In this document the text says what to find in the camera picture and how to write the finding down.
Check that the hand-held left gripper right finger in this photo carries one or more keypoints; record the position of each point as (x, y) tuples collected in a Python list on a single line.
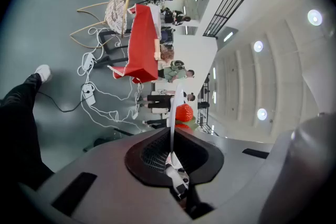
[(236, 178)]

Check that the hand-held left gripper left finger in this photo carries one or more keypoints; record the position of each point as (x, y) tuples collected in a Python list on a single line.
[(118, 191)]

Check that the person's black trouser leg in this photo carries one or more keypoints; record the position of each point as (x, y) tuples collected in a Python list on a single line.
[(15, 126)]

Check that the white plate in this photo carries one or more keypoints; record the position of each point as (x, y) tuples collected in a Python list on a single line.
[(176, 102)]

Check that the floral patterned seat cushion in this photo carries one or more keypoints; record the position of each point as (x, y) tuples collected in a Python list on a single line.
[(114, 11)]

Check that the white cloth covered table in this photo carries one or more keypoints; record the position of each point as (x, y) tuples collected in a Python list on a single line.
[(155, 17)]

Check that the person's white shoe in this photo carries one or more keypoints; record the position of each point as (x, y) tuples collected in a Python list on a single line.
[(43, 72)]

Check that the red tablecloth table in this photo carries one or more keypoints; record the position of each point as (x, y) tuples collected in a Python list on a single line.
[(141, 44)]

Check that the round ceiling light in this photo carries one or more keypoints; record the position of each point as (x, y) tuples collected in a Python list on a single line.
[(258, 46), (262, 114), (314, 17)]

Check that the white power strip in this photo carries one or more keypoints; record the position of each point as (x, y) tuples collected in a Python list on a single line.
[(88, 60), (88, 97)]

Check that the red strawberry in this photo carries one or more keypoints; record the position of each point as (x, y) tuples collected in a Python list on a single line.
[(182, 126), (184, 112)]

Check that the dried reddish plant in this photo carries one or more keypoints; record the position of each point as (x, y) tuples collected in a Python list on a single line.
[(167, 55)]

